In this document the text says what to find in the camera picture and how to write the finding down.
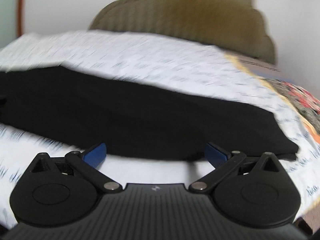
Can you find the floral and zebra blanket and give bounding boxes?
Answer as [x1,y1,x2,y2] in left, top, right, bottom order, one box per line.
[265,79,319,133]

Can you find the brown wooden door frame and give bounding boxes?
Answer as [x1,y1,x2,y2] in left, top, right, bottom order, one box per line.
[16,0,24,37]

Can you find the white quilt with blue script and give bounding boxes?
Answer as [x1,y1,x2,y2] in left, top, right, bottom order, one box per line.
[1,31,319,229]

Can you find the black pants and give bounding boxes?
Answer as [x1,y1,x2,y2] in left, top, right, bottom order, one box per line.
[1,66,299,161]

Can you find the olive upholstered headboard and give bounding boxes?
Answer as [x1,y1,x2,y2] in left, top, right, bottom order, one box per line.
[90,0,276,64]

